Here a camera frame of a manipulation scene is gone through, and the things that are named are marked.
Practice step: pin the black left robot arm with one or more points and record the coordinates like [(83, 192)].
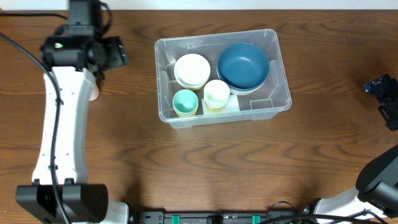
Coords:
[(60, 192)]

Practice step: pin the pale bowl under blue bowl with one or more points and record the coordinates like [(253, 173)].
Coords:
[(238, 91)]

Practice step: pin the yellow cup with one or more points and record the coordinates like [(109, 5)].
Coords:
[(215, 109), (181, 114)]

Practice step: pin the pink cup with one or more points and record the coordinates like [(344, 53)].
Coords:
[(95, 92)]

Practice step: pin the pale mint cup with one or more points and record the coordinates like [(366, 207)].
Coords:
[(216, 93)]

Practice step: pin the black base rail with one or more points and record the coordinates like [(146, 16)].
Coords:
[(272, 215)]

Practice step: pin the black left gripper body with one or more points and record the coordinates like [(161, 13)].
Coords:
[(116, 51)]

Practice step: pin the green cup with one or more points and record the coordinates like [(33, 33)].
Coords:
[(185, 101)]

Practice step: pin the dark blue bowl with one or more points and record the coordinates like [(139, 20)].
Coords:
[(243, 66)]

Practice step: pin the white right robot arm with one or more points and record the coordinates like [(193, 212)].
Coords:
[(375, 191)]

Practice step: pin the white bowl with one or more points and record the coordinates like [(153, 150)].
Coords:
[(192, 70)]

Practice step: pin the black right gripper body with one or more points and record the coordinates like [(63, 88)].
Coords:
[(382, 94)]

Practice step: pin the yellow bowl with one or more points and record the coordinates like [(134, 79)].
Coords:
[(193, 88)]

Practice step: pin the clear plastic storage container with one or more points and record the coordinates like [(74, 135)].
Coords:
[(264, 103)]

